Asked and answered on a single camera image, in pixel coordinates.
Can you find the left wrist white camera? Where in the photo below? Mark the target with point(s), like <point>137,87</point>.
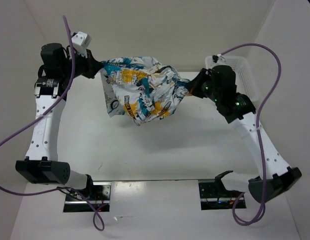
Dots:
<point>80,42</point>

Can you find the white plastic basket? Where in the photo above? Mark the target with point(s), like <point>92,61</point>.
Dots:
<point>245,79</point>

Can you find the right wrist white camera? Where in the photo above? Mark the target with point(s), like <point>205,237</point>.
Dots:
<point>218,58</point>

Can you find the wrist white camera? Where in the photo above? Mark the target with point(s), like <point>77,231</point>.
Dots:
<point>80,42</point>
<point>218,58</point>

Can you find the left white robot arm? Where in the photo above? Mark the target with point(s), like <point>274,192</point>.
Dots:
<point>41,164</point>

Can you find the patterned white yellow teal shorts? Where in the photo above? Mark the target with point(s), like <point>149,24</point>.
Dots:
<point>142,88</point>

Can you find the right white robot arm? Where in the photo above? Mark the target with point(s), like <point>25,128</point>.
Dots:
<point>275,175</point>

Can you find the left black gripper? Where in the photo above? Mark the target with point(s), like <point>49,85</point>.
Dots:
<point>93,66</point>

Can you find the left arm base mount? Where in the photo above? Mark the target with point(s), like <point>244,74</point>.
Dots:
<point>99,197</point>

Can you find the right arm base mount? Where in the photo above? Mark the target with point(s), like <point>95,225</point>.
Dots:
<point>213,199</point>

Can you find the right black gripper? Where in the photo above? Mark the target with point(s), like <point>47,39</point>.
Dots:
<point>193,85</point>

